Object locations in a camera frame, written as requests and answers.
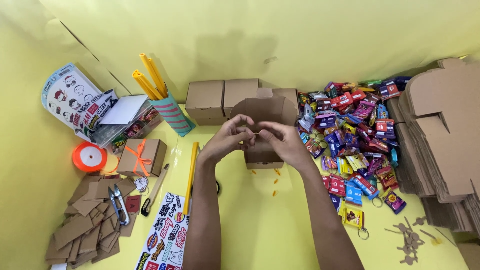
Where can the colourful logo sticker sheet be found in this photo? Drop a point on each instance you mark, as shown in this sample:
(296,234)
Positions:
(165,236)

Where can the silver thread snips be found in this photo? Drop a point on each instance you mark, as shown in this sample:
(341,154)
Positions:
(120,206)

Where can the open brown cardboard box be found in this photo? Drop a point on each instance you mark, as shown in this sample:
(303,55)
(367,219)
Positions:
(264,108)

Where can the person's left hand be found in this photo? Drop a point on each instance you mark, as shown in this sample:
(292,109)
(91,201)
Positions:
(223,140)

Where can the white paper card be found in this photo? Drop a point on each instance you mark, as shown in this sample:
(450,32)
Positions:
(123,110)

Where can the beige utility knife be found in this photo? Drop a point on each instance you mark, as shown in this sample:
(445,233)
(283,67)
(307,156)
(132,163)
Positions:
(155,189)

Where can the cartoon character sticker sheet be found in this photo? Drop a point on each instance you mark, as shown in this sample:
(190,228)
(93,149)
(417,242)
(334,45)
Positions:
(67,93)

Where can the ribbon-tied brown cardboard box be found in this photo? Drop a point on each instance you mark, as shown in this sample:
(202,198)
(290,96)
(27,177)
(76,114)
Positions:
(153,153)

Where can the clear plastic storage box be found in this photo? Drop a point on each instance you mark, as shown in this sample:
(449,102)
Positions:
(131,129)

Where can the stack of flat cardboard blanks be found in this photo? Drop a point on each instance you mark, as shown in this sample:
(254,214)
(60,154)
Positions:
(438,142)

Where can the teal pink-striped paper cup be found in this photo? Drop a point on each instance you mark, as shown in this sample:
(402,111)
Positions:
(174,114)

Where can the yellow plastic stick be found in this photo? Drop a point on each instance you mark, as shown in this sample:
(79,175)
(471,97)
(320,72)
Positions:
(159,77)
(152,73)
(144,85)
(149,85)
(191,176)

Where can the scattered small orange bits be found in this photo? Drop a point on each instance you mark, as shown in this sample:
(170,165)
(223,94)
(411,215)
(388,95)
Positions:
(276,182)

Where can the person's right hand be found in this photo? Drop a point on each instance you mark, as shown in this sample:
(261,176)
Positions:
(288,144)

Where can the pile of brown cardboard tags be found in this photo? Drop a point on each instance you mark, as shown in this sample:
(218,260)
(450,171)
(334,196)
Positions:
(86,228)

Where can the orange ribbon spool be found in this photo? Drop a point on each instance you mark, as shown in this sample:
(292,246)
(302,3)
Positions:
(89,156)

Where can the red square tag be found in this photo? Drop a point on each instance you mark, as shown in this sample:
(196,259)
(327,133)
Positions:
(132,204)

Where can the orange ribbon bow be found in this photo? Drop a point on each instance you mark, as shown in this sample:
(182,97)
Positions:
(139,157)

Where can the black and red logo sticker sheet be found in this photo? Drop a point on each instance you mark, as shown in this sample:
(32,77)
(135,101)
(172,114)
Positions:
(95,112)

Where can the scattered brown cardboard cutouts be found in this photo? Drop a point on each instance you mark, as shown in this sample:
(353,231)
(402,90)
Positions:
(408,240)

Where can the brown cardboard sheet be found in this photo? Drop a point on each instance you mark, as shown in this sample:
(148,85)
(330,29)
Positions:
(470,257)

